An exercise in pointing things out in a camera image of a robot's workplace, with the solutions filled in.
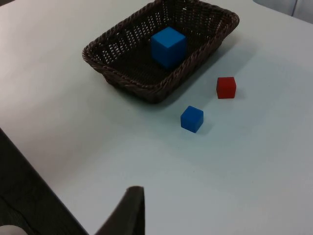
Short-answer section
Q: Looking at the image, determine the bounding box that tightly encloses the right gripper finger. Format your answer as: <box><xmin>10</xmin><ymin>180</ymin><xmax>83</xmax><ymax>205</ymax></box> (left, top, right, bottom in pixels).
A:
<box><xmin>94</xmin><ymin>186</ymin><xmax>147</xmax><ymax>235</ymax></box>

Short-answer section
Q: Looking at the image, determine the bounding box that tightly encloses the dark brown wicker basket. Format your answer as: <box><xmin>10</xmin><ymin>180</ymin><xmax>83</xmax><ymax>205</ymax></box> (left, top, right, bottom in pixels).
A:
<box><xmin>82</xmin><ymin>0</ymin><xmax>241</xmax><ymax>105</ymax></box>

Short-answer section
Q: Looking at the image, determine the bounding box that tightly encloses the large blue cube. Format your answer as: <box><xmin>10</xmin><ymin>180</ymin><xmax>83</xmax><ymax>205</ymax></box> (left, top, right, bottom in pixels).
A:
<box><xmin>150</xmin><ymin>26</ymin><xmax>188</xmax><ymax>70</ymax></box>

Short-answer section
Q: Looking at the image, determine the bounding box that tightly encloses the small blue cube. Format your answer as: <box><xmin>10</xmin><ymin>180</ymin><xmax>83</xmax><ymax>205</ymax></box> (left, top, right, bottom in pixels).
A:
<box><xmin>180</xmin><ymin>105</ymin><xmax>204</xmax><ymax>134</ymax></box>

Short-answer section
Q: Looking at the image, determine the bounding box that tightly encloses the red cube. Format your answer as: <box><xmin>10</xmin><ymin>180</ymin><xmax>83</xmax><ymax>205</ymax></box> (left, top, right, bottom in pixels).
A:
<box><xmin>216</xmin><ymin>76</ymin><xmax>237</xmax><ymax>100</ymax></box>

